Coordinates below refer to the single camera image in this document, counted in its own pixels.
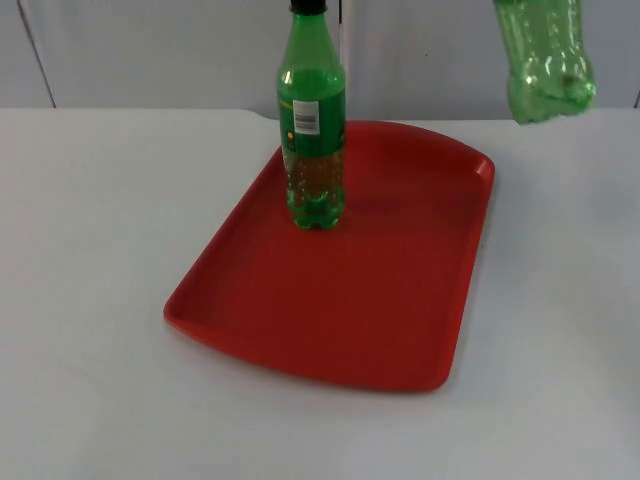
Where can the red tray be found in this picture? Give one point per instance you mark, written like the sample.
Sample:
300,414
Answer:
350,290

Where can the green plastic bottle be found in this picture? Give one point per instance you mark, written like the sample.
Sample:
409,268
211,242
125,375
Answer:
545,65
312,165

